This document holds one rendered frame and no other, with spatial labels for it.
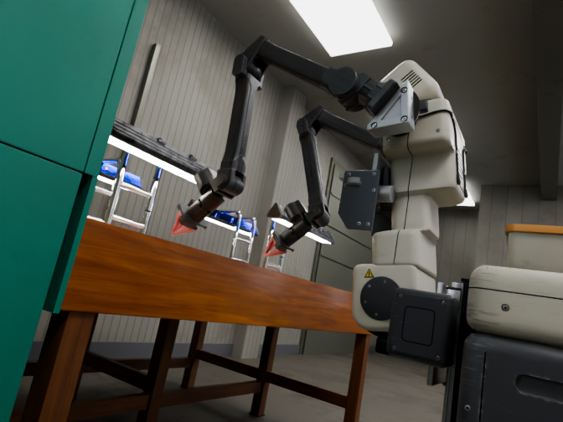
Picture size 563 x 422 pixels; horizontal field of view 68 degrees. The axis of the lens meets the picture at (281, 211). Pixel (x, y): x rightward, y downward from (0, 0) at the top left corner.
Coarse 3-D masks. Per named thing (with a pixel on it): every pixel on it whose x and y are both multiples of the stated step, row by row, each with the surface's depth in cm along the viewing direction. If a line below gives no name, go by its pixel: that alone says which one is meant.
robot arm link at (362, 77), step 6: (360, 78) 103; (366, 78) 102; (360, 84) 103; (354, 90) 103; (336, 96) 106; (348, 96) 104; (354, 96) 105; (342, 102) 106; (348, 102) 107; (354, 102) 107; (348, 108) 109
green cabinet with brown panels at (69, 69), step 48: (0, 0) 65; (48, 0) 71; (96, 0) 79; (144, 0) 87; (0, 48) 66; (48, 48) 72; (96, 48) 79; (0, 96) 66; (48, 96) 72; (96, 96) 80; (48, 144) 72; (96, 144) 80
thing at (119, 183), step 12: (192, 156) 151; (120, 168) 144; (156, 168) 158; (120, 180) 144; (156, 180) 157; (144, 192) 153; (156, 192) 157; (108, 216) 141; (144, 216) 154; (144, 228) 153
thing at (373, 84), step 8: (376, 80) 103; (392, 80) 95; (368, 88) 101; (376, 88) 99; (384, 88) 96; (392, 88) 96; (360, 96) 103; (368, 96) 100; (376, 96) 96; (384, 96) 96; (360, 104) 105; (368, 104) 97; (376, 104) 96; (384, 104) 98; (368, 112) 103; (376, 112) 98
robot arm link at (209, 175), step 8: (208, 168) 127; (200, 176) 126; (208, 176) 126; (224, 176) 118; (200, 184) 125; (216, 184) 119; (224, 184) 119; (200, 192) 126; (216, 192) 120; (224, 192) 123
